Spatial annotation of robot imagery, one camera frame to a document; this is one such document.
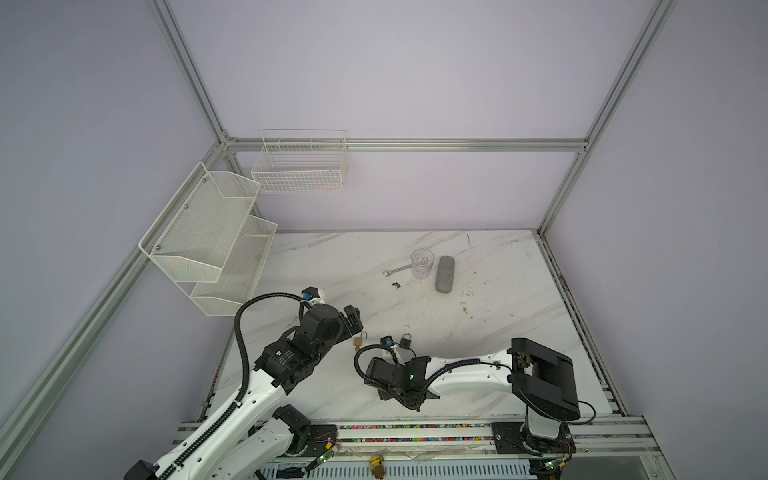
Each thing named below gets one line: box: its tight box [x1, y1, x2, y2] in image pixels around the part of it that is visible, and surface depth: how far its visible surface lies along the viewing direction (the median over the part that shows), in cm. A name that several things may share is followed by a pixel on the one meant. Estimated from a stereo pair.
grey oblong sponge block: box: [435, 255, 455, 294], surface depth 106 cm
